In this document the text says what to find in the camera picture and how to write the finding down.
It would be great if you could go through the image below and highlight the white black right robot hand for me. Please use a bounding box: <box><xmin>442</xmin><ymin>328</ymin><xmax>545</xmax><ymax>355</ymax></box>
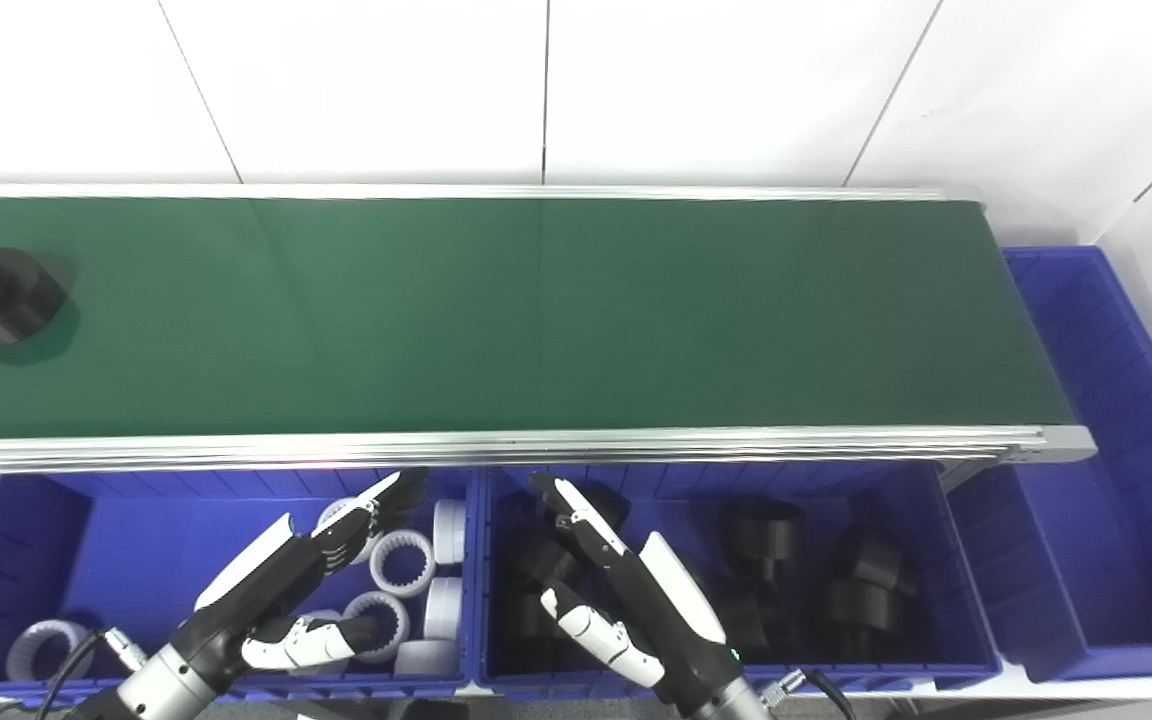
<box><xmin>531</xmin><ymin>472</ymin><xmax>739</xmax><ymax>707</ymax></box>

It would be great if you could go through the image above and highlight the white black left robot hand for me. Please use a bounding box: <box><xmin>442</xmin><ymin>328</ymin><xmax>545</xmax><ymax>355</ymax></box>
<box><xmin>171</xmin><ymin>468</ymin><xmax>429</xmax><ymax>689</ymax></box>

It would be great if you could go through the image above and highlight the black cylindrical part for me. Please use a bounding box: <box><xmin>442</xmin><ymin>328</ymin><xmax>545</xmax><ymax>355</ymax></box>
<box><xmin>821</xmin><ymin>578</ymin><xmax>907</xmax><ymax>637</ymax></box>
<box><xmin>576</xmin><ymin>483</ymin><xmax>633</xmax><ymax>533</ymax></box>
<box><xmin>720</xmin><ymin>585</ymin><xmax>773</xmax><ymax>661</ymax></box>
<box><xmin>721</xmin><ymin>498</ymin><xmax>805</xmax><ymax>564</ymax></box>
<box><xmin>831</xmin><ymin>525</ymin><xmax>922</xmax><ymax>601</ymax></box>

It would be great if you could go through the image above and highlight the blue bin with black parts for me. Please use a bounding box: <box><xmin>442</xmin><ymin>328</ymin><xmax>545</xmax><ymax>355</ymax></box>
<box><xmin>474</xmin><ymin>460</ymin><xmax>1003</xmax><ymax>697</ymax></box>

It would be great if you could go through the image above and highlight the blue bin with white parts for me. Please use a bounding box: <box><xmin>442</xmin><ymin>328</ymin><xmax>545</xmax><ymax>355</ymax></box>
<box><xmin>0</xmin><ymin>465</ymin><xmax>482</xmax><ymax>707</ymax></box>

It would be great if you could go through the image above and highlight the green conveyor belt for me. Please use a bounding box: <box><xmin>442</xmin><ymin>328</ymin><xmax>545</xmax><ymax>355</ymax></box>
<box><xmin>0</xmin><ymin>197</ymin><xmax>1077</xmax><ymax>441</ymax></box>

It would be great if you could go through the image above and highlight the empty blue bin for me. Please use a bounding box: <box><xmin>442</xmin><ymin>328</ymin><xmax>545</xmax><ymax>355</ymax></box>
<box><xmin>946</xmin><ymin>245</ymin><xmax>1152</xmax><ymax>684</ymax></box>

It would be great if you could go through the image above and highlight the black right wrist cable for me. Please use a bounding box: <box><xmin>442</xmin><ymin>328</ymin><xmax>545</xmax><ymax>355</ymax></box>
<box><xmin>761</xmin><ymin>668</ymin><xmax>859</xmax><ymax>720</ymax></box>

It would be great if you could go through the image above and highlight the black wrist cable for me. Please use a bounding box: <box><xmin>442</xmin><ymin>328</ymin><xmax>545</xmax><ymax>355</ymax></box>
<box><xmin>34</xmin><ymin>627</ymin><xmax>147</xmax><ymax>720</ymax></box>
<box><xmin>761</xmin><ymin>668</ymin><xmax>859</xmax><ymax>720</ymax></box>

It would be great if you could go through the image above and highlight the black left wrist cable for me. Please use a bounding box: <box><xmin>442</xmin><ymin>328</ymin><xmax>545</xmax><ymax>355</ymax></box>
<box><xmin>34</xmin><ymin>627</ymin><xmax>147</xmax><ymax>720</ymax></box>

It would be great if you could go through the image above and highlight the silver conveyor side rail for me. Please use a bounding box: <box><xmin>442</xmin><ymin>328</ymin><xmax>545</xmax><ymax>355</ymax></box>
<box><xmin>0</xmin><ymin>425</ymin><xmax>1097</xmax><ymax>477</ymax></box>
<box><xmin>0</xmin><ymin>183</ymin><xmax>982</xmax><ymax>205</ymax></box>

